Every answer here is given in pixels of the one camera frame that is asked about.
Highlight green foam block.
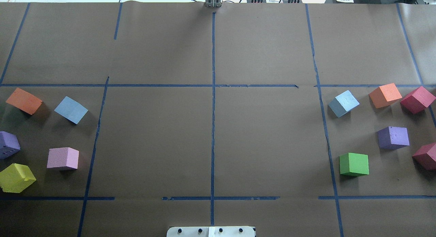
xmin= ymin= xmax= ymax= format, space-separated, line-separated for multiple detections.
xmin=339 ymin=152 xmax=370 ymax=177

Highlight blue foam block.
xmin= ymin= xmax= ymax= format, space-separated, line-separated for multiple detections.
xmin=328 ymin=90 xmax=360 ymax=118
xmin=54 ymin=96 xmax=88 ymax=124

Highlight orange foam block right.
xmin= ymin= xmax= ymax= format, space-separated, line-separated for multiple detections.
xmin=369 ymin=83 xmax=402 ymax=108

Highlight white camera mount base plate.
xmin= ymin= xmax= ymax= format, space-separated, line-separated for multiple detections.
xmin=166 ymin=226 xmax=256 ymax=237

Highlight pink foam block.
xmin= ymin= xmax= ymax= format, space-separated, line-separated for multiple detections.
xmin=46 ymin=147 xmax=79 ymax=171

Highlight purple foam block right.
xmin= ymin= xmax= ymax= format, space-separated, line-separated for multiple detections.
xmin=377 ymin=126 xmax=410 ymax=150

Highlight red foam block upper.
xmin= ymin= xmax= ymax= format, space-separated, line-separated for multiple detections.
xmin=400 ymin=86 xmax=436 ymax=114

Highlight yellow foam block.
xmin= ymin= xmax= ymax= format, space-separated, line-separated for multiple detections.
xmin=0 ymin=163 xmax=37 ymax=193

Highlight purple foam block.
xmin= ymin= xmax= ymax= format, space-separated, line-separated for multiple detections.
xmin=0 ymin=131 xmax=21 ymax=159
xmin=377 ymin=126 xmax=410 ymax=150

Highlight red foam block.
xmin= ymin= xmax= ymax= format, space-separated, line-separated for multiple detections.
xmin=400 ymin=86 xmax=436 ymax=114
xmin=412 ymin=143 xmax=436 ymax=171

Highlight red foam block lower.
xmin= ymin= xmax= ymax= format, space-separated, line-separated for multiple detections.
xmin=412 ymin=143 xmax=436 ymax=171

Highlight orange foam block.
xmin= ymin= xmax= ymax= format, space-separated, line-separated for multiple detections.
xmin=369 ymin=83 xmax=402 ymax=108
xmin=6 ymin=88 xmax=43 ymax=115

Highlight brown paper table cover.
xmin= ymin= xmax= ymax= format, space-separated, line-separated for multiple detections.
xmin=1 ymin=1 xmax=435 ymax=237

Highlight orange foam block left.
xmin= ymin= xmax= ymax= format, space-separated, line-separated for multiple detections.
xmin=6 ymin=88 xmax=43 ymax=115

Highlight purple foam block left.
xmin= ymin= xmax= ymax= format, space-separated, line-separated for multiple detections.
xmin=0 ymin=131 xmax=21 ymax=159

